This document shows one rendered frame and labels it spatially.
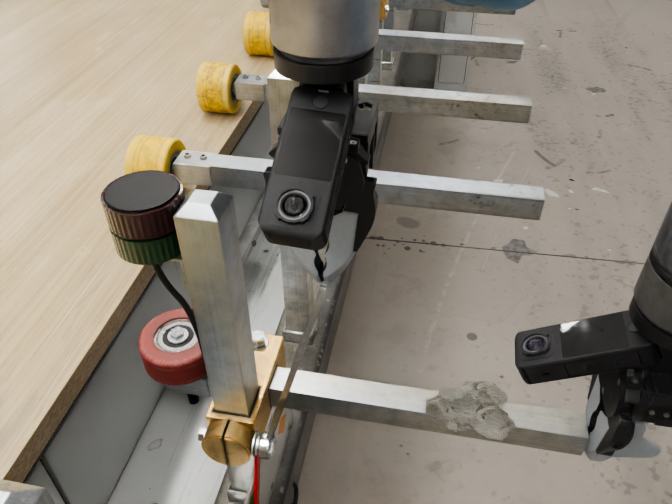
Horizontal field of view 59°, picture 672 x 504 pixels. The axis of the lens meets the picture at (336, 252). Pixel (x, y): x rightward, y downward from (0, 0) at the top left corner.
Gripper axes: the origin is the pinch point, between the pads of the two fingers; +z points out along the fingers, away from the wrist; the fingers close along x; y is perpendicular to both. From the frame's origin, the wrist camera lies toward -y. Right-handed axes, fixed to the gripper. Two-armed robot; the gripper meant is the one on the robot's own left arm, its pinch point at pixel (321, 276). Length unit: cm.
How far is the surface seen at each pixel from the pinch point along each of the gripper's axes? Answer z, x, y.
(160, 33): 11, 53, 81
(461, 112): 6.6, -11.7, 47.9
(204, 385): 15.5, 12.4, -2.4
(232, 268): -4.4, 6.1, -5.2
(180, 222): -9.5, 9.1, -6.4
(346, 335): 101, 12, 84
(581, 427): 14.6, -25.8, -0.9
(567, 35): 101, -81, 358
